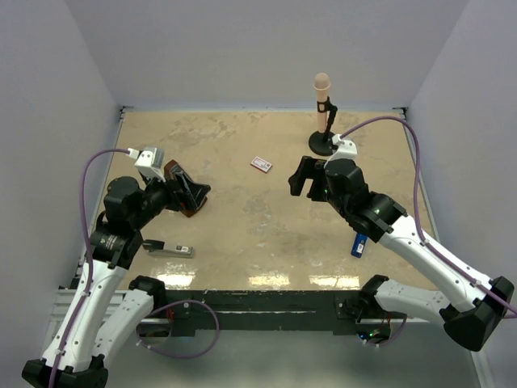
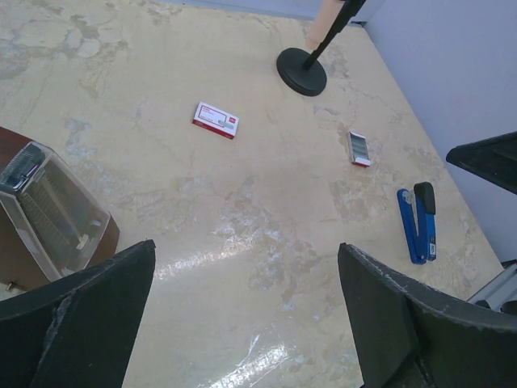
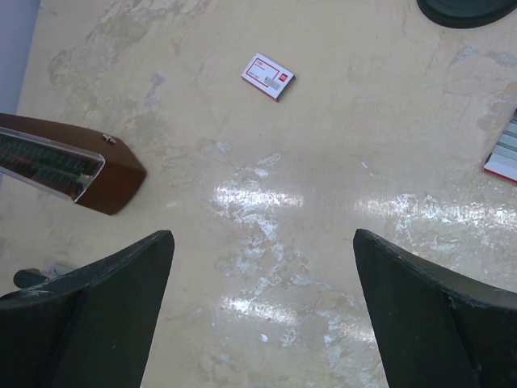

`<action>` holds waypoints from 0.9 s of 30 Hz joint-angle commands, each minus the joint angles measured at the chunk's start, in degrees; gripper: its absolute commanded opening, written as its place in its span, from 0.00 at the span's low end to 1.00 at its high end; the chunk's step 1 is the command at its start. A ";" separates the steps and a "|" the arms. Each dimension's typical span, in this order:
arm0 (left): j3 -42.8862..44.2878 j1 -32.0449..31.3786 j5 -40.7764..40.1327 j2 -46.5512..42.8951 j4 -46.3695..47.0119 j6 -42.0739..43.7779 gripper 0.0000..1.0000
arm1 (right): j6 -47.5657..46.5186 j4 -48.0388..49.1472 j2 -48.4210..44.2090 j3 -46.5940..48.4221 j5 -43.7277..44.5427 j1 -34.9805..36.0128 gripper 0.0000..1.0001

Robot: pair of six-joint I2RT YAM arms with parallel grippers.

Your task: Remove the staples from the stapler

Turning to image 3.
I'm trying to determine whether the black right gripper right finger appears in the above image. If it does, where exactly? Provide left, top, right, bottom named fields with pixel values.
left=353, top=229, right=516, bottom=387

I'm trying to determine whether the grey stapler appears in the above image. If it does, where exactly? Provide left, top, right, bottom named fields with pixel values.
left=13, top=263, right=73, bottom=289

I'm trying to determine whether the brown wooden metronome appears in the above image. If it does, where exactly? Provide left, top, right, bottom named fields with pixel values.
left=1, top=113, right=147, bottom=215

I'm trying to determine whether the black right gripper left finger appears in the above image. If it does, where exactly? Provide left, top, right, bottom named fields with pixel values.
left=1, top=230, right=174, bottom=387

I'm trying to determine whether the red white staple box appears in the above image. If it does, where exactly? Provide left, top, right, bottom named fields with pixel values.
left=241, top=53, right=296, bottom=102

